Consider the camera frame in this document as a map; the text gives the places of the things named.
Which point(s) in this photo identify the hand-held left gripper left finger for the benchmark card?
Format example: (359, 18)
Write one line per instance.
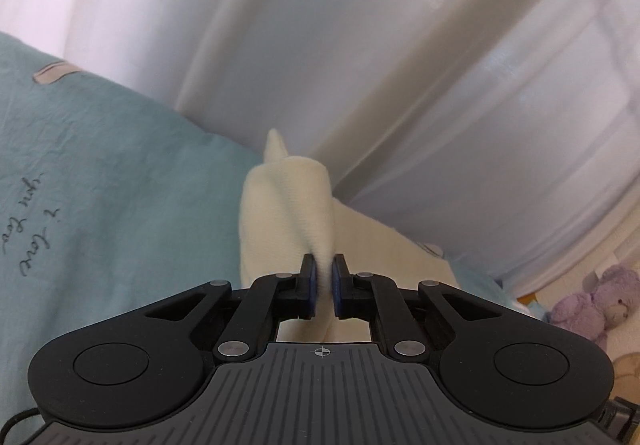
(311, 286)

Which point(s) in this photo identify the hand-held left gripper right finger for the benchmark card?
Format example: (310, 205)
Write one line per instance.
(338, 286)

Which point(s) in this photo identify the cream knit sweater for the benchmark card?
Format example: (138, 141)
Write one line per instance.
(285, 210)

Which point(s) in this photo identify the light blue printed bed sheet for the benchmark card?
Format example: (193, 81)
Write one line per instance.
(125, 175)

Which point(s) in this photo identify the white sheer curtain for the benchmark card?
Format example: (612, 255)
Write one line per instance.
(400, 50)

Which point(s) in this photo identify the purple teddy bear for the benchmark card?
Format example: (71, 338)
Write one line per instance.
(585, 310)

